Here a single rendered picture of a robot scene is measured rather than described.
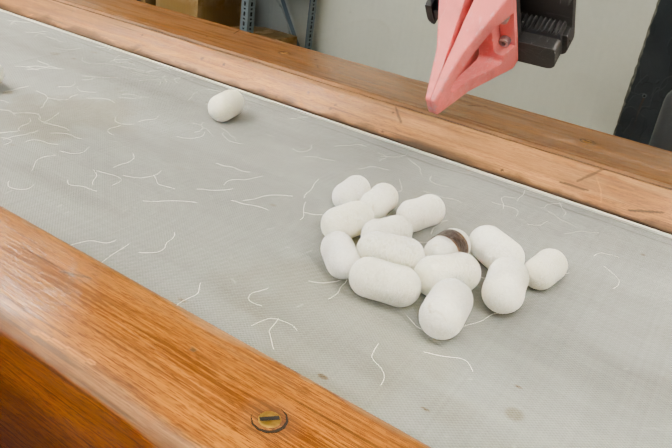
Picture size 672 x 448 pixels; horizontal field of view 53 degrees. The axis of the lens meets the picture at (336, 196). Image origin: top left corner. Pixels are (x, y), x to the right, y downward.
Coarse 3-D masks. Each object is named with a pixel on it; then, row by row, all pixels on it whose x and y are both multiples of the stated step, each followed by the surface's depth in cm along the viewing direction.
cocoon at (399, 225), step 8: (392, 216) 38; (400, 216) 38; (368, 224) 37; (376, 224) 37; (384, 224) 37; (392, 224) 37; (400, 224) 37; (408, 224) 38; (392, 232) 37; (400, 232) 37; (408, 232) 38
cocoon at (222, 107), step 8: (216, 96) 53; (224, 96) 53; (232, 96) 53; (240, 96) 54; (208, 104) 53; (216, 104) 52; (224, 104) 52; (232, 104) 53; (240, 104) 54; (216, 112) 52; (224, 112) 52; (232, 112) 53; (240, 112) 55; (216, 120) 53; (224, 120) 53
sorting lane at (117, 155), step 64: (0, 64) 60; (64, 64) 62; (128, 64) 65; (0, 128) 47; (64, 128) 48; (128, 128) 50; (192, 128) 52; (256, 128) 53; (320, 128) 55; (0, 192) 38; (64, 192) 39; (128, 192) 40; (192, 192) 41; (256, 192) 43; (320, 192) 44; (448, 192) 47; (512, 192) 48; (128, 256) 34; (192, 256) 35; (256, 256) 36; (320, 256) 36; (576, 256) 40; (640, 256) 41; (256, 320) 30; (320, 320) 31; (384, 320) 32; (512, 320) 33; (576, 320) 34; (640, 320) 35; (320, 384) 27; (384, 384) 28; (448, 384) 28; (512, 384) 29; (576, 384) 29; (640, 384) 30
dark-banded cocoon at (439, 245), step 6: (450, 228) 37; (456, 228) 37; (462, 234) 37; (432, 240) 36; (438, 240) 36; (444, 240) 36; (450, 240) 36; (468, 240) 37; (426, 246) 36; (432, 246) 36; (438, 246) 36; (444, 246) 36; (450, 246) 36; (468, 246) 37; (426, 252) 36; (432, 252) 36; (438, 252) 35; (444, 252) 35; (450, 252) 35; (468, 252) 37
